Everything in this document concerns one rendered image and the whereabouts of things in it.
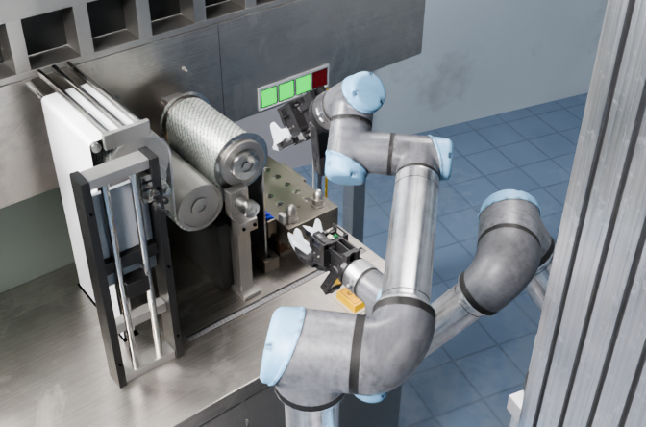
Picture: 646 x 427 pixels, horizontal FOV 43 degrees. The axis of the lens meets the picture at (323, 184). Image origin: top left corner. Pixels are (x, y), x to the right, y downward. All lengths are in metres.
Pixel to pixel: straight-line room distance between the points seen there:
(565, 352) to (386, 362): 0.24
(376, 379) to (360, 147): 0.43
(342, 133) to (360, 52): 1.09
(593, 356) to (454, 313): 0.52
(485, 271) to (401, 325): 0.34
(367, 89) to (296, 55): 0.91
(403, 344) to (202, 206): 0.85
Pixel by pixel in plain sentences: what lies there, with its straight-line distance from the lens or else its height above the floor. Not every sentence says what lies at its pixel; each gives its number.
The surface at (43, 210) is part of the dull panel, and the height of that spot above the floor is 1.09.
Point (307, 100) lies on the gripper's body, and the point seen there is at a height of 1.51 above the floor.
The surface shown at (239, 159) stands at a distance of 1.89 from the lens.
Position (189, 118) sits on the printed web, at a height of 1.30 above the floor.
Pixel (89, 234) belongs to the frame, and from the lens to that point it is 1.63.
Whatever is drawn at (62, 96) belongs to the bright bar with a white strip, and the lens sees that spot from 1.85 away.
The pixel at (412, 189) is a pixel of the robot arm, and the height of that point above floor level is 1.52.
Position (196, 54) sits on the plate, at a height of 1.38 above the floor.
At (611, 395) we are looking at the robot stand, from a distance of 1.09.
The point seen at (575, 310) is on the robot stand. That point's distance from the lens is 1.08.
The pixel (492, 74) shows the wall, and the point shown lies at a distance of 4.59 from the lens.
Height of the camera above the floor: 2.29
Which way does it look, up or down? 35 degrees down
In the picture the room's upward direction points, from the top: straight up
